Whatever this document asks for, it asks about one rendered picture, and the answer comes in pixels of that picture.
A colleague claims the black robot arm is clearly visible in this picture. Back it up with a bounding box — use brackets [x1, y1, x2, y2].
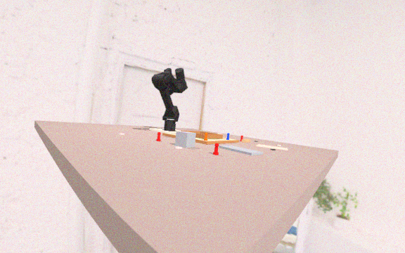
[152, 68, 188, 131]

